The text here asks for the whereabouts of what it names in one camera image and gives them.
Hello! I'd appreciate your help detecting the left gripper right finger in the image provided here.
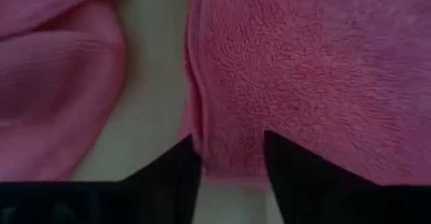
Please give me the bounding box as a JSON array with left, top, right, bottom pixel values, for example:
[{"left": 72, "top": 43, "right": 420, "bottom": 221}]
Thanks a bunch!
[{"left": 263, "top": 130, "right": 383, "bottom": 224}]

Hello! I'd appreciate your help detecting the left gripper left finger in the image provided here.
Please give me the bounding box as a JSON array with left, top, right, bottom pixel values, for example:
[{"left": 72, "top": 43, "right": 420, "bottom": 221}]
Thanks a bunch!
[{"left": 123, "top": 133, "right": 203, "bottom": 224}]

